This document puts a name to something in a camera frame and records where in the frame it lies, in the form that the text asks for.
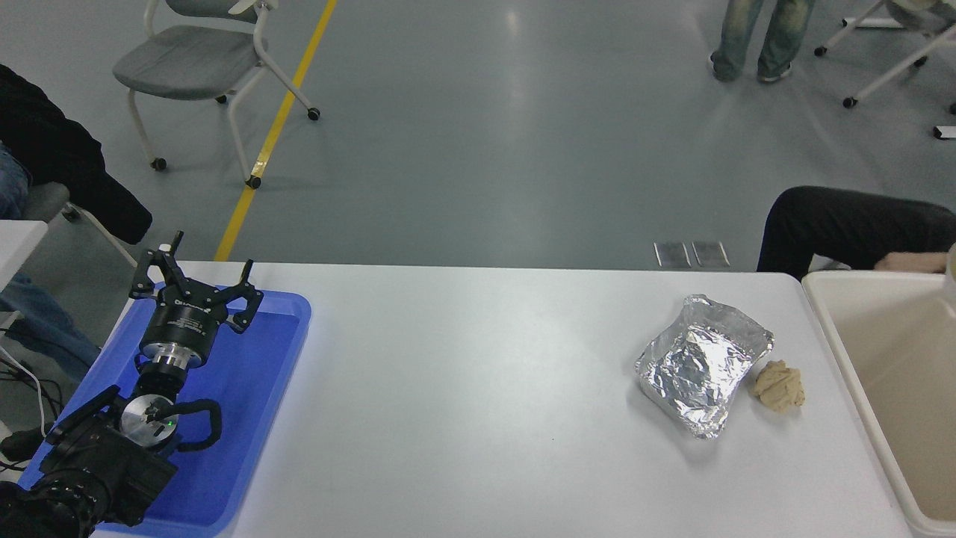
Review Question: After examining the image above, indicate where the crumpled foil tray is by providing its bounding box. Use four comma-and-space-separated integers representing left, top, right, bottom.
634, 294, 776, 441

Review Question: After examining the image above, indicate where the seated person by bin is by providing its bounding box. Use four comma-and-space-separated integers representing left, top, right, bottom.
756, 185, 956, 274

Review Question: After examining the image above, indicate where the white wheeled chair frame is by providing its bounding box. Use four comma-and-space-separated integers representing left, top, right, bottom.
813, 0, 956, 116

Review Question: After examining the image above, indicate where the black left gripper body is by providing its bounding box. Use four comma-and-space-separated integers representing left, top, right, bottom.
142, 280, 229, 353

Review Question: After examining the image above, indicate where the small black floor object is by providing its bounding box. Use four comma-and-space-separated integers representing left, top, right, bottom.
0, 424, 55, 463

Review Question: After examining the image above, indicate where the crumpled tan paper ball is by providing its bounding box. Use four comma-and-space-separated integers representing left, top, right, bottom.
751, 359, 807, 414

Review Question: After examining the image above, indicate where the white floor cable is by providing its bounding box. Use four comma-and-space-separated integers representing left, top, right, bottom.
0, 346, 47, 440

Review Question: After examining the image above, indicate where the grey chair under person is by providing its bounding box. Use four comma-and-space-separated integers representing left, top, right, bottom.
21, 182, 143, 271

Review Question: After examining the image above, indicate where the large pale bin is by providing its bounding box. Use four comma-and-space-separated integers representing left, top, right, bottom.
801, 270, 956, 538

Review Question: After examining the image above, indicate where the white side table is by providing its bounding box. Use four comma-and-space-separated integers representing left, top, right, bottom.
0, 220, 49, 291

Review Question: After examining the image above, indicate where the walking person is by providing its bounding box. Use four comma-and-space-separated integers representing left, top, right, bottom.
707, 0, 817, 84

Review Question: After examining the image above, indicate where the grey seat white-frame chair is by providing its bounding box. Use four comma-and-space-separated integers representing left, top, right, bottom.
112, 0, 322, 191

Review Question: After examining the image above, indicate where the seated person with crossed arms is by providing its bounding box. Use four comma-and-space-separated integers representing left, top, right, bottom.
0, 64, 154, 386

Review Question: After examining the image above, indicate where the person's hand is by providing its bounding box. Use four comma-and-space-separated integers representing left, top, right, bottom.
873, 252, 949, 274

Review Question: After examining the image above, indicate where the blue plastic tray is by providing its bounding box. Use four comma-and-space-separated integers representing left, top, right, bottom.
16, 288, 311, 537

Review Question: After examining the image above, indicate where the metal floor plate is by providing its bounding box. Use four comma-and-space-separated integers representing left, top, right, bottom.
654, 241, 692, 269
692, 241, 731, 268

